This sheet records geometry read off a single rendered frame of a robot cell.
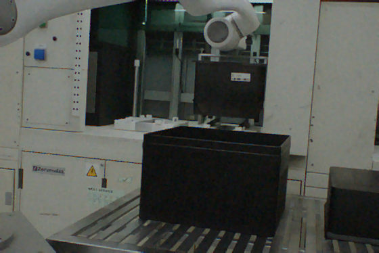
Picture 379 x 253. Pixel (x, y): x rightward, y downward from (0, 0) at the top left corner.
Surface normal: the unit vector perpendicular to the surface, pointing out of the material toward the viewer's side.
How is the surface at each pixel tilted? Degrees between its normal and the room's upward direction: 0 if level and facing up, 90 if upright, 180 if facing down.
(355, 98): 90
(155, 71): 90
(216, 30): 90
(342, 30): 90
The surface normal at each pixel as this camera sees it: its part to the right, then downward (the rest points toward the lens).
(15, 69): -0.25, 0.07
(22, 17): 0.99, 0.07
